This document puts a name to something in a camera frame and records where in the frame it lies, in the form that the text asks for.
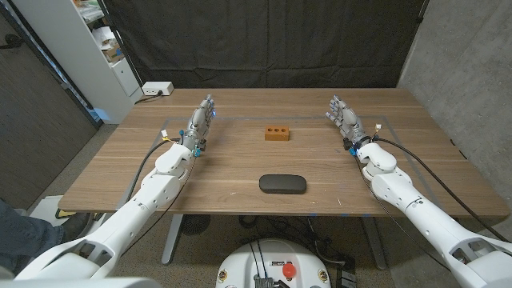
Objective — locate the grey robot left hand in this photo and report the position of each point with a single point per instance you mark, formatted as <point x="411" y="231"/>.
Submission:
<point x="199" y="124"/>

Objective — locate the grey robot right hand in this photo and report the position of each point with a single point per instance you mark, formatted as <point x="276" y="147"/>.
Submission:
<point x="349" y="120"/>

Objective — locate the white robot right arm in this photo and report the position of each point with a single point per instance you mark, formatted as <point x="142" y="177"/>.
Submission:
<point x="420" y="212"/>

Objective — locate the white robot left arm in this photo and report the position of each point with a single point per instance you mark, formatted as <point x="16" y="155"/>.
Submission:
<point x="156" y="192"/>

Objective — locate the brown block with three holes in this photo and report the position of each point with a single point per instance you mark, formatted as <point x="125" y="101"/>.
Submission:
<point x="277" y="135"/>

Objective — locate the black glasses case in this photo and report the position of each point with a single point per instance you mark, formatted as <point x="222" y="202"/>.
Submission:
<point x="282" y="184"/>

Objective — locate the white power strip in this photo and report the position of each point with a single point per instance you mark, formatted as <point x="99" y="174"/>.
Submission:
<point x="157" y="88"/>

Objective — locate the round black floor fan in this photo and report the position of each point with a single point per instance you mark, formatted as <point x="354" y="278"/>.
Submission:
<point x="194" y="224"/>

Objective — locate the black backdrop curtain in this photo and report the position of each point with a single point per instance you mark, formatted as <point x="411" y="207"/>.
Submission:
<point x="264" y="40"/>

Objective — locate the cardboard box with blue tape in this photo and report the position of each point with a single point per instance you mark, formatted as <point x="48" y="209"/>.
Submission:
<point x="113" y="53"/>

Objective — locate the grey table leg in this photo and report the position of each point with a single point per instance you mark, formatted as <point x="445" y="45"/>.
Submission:
<point x="173" y="240"/>
<point x="374" y="244"/>

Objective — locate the white shelf cabinet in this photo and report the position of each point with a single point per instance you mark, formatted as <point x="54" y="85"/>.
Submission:
<point x="76" y="52"/>

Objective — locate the white robot torso base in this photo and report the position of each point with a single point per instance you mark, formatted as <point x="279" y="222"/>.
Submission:
<point x="272" y="260"/>

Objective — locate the dark brown shoe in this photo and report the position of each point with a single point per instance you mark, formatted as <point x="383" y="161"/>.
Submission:
<point x="76" y="226"/>

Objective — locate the red emergency stop button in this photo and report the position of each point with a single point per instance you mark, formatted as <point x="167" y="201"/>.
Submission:
<point x="289" y="270"/>

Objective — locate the white floor platform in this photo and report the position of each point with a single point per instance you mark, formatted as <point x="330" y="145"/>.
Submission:
<point x="44" y="208"/>

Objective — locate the person's leg in jeans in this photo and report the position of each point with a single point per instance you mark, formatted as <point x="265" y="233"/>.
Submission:
<point x="24" y="236"/>

